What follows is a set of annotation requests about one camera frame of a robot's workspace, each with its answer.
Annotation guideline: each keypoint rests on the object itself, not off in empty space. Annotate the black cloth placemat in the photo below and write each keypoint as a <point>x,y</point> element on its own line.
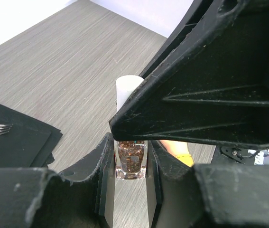
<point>29,143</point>

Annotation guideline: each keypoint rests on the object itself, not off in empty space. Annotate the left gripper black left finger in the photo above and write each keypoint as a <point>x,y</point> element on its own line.
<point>81,196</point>

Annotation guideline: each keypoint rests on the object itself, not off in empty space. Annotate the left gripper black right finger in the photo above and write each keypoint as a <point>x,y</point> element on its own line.
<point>205,195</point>

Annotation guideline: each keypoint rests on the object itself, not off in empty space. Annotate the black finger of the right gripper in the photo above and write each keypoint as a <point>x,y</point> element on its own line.
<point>213,88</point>
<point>195,12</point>

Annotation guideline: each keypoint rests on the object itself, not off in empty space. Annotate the yellow plaid sleeve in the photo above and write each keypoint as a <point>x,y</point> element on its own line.
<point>186,159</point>

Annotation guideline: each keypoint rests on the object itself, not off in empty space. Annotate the glitter nail polish bottle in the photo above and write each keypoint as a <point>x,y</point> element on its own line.
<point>131,159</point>

